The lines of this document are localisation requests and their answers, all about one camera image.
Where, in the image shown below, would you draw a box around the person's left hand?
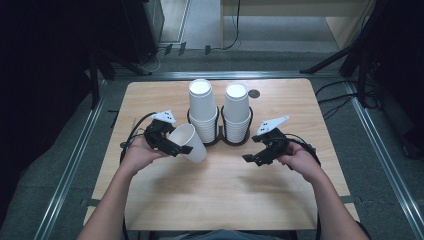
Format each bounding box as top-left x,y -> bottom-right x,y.
119,134 -> 170,176

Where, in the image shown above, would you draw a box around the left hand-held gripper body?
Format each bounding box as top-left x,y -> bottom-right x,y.
143,109 -> 177,151

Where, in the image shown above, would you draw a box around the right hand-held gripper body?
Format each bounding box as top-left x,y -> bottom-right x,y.
255,115 -> 291,162

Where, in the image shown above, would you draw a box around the black tripod stand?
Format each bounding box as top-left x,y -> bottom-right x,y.
299,0 -> 388,101

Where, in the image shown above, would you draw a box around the black hanging cable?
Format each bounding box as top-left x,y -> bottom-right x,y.
221,0 -> 242,51

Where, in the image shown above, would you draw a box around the hand-held gripper cable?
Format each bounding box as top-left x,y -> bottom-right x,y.
284,133 -> 323,168
119,111 -> 158,165

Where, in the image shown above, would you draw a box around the black cabinet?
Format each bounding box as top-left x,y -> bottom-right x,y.
121,0 -> 165,65

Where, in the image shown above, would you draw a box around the grey tape strip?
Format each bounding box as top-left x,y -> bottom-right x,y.
80,198 -> 104,208
339,195 -> 363,205

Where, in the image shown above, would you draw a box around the person's right hand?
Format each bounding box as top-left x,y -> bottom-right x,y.
277,141 -> 323,184

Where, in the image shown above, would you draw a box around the right hand-held gripper cable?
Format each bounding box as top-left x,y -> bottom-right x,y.
284,133 -> 323,168

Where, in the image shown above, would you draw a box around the stack of white paper cups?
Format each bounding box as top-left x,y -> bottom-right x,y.
222,82 -> 252,144
188,78 -> 219,144

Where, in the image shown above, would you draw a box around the left hand-held gripper cable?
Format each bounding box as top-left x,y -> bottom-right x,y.
119,111 -> 158,165

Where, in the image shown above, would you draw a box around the black double cup holder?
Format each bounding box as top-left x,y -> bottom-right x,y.
186,105 -> 254,148

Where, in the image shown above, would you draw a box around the black floor cables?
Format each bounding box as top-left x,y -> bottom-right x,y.
314,79 -> 382,121

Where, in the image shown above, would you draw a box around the single white paper cup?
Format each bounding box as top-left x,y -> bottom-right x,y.
168,123 -> 208,164

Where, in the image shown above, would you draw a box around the light wooden desk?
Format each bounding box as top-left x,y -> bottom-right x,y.
219,0 -> 378,51

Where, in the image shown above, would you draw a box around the black metal stand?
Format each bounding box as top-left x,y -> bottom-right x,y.
87,49 -> 153,110

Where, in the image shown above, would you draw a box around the white floor cable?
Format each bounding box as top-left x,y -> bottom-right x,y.
141,46 -> 168,73

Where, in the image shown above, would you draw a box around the metal floor rail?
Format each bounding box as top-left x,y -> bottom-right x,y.
343,79 -> 424,240
33,79 -> 109,240
111,70 -> 346,81

